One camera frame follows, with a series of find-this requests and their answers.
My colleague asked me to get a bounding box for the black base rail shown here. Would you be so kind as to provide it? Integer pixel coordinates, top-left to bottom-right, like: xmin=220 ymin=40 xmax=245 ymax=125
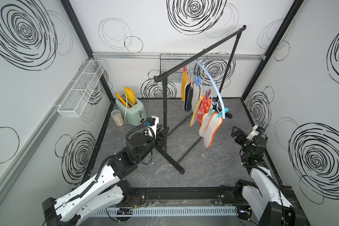
xmin=120 ymin=183 xmax=247 ymax=206

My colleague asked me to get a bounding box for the white insole yellow trim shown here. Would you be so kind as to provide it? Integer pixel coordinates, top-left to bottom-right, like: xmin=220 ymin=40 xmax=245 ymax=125
xmin=199 ymin=110 xmax=215 ymax=137

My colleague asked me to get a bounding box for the white wire wall shelf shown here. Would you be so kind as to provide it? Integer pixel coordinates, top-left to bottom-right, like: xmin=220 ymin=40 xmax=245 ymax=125
xmin=57 ymin=59 xmax=106 ymax=118

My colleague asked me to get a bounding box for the light blue arc hanger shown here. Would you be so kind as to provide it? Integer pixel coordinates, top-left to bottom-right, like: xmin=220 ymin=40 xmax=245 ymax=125
xmin=194 ymin=60 xmax=225 ymax=112

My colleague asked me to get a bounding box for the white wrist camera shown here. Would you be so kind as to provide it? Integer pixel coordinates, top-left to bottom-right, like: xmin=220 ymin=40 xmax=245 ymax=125
xmin=247 ymin=125 xmax=265 ymax=140
xmin=145 ymin=116 xmax=159 ymax=138

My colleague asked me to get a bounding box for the aluminium wall rail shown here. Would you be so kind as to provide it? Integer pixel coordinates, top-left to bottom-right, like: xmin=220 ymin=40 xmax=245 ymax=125
xmin=92 ymin=52 xmax=266 ymax=60

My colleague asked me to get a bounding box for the blue clothespin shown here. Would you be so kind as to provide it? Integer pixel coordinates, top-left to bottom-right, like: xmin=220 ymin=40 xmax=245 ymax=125
xmin=195 ymin=76 xmax=201 ymax=87

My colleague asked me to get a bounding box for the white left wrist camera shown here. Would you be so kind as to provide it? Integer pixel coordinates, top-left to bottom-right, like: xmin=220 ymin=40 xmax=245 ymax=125
xmin=145 ymin=116 xmax=159 ymax=138

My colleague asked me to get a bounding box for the black corner frame post left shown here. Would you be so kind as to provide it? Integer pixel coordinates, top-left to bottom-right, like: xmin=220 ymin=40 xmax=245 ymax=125
xmin=60 ymin=0 xmax=115 ymax=103

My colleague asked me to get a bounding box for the black corner frame post right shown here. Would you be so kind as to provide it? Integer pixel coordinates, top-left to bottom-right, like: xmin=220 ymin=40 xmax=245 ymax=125
xmin=241 ymin=0 xmax=304 ymax=101

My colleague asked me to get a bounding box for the black corner frame post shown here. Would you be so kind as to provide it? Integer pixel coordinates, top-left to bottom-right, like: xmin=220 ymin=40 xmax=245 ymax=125
xmin=241 ymin=0 xmax=304 ymax=101
xmin=60 ymin=0 xmax=115 ymax=103

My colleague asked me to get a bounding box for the yellow foam insole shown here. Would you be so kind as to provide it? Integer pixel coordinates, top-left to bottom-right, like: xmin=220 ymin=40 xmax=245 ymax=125
xmin=190 ymin=88 xmax=203 ymax=127

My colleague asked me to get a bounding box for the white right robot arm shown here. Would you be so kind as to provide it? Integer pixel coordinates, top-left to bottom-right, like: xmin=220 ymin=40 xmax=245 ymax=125
xmin=231 ymin=125 xmax=306 ymax=226

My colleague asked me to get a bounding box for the mint green toaster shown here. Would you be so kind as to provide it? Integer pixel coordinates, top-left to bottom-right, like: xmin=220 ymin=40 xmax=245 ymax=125
xmin=116 ymin=98 xmax=147 ymax=126

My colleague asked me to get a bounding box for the black felt insole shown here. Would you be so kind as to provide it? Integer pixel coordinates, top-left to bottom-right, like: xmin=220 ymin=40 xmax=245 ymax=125
xmin=184 ymin=83 xmax=193 ymax=112

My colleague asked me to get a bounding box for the black wire wall basket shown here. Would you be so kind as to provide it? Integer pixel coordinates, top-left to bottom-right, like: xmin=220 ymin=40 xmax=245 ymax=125
xmin=159 ymin=53 xmax=198 ymax=84

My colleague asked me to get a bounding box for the purple clothespin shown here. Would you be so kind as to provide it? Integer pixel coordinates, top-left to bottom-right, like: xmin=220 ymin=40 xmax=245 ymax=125
xmin=205 ymin=89 xmax=212 ymax=100

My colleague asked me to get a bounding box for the grey slotted cable duct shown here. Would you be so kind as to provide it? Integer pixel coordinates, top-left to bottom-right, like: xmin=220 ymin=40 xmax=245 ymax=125
xmin=93 ymin=206 xmax=236 ymax=218

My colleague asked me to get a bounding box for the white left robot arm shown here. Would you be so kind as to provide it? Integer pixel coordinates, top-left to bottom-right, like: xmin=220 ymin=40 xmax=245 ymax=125
xmin=42 ymin=127 xmax=169 ymax=226

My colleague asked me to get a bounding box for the black metal clothes rack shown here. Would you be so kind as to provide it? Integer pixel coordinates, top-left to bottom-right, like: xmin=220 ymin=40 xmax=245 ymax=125
xmin=154 ymin=25 xmax=247 ymax=175

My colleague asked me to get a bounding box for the white insole orange trim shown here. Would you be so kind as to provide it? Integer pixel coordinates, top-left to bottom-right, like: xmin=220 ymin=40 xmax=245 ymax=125
xmin=203 ymin=113 xmax=223 ymax=148

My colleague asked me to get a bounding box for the dark grey felt insole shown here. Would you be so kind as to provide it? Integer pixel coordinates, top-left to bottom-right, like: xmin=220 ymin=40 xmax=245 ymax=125
xmin=191 ymin=83 xmax=201 ymax=113

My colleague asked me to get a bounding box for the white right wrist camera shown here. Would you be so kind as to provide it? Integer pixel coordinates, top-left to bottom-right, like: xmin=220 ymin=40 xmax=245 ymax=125
xmin=247 ymin=125 xmax=265 ymax=140

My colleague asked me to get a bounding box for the clear plastic cup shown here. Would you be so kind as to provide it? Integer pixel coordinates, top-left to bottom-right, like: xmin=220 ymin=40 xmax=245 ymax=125
xmin=111 ymin=109 xmax=125 ymax=127

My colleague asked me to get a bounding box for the teal clothespin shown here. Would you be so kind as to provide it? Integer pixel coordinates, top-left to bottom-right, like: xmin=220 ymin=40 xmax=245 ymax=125
xmin=217 ymin=108 xmax=229 ymax=119

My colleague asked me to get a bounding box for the red insole orange trim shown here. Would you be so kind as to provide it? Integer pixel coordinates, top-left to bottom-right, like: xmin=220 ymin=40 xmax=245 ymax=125
xmin=197 ymin=96 xmax=212 ymax=125

